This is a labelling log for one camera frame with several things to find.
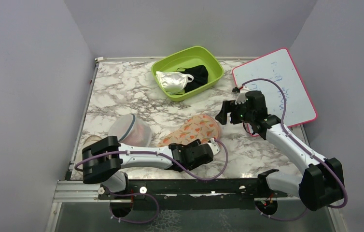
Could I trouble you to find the beige bra cup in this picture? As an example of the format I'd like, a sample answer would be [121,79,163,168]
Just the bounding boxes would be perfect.
[74,134,103,167]

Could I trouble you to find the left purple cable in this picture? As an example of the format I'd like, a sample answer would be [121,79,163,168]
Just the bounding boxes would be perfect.
[74,138,230,182]

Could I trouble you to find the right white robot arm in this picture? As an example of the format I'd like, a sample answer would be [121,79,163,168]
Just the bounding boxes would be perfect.
[215,91,348,211]

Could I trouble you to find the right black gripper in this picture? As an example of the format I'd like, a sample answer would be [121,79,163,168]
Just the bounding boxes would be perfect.
[216,99,254,125]

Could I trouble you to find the purple cable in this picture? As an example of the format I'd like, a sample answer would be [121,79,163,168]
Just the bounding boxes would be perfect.
[232,78,349,209]
[74,138,230,182]

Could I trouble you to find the black bra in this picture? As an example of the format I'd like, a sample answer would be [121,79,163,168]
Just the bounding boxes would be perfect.
[176,65,209,93]

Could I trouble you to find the white satin bra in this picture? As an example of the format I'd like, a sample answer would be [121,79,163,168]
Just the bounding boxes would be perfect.
[155,71,195,94]

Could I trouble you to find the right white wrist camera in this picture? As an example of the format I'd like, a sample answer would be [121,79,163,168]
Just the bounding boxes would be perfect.
[235,92,246,105]

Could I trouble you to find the pink framed whiteboard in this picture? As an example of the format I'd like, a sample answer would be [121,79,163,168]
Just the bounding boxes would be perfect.
[232,48,318,127]

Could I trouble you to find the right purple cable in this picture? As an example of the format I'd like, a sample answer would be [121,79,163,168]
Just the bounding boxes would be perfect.
[232,78,349,209]

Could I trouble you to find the white mesh laundry bag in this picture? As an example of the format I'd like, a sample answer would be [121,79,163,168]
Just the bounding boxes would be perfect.
[108,114,152,147]

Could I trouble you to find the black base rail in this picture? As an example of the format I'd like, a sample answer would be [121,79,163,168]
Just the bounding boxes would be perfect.
[98,178,287,211]

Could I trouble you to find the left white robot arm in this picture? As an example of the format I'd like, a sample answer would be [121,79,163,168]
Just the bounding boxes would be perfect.
[75,136,221,199]

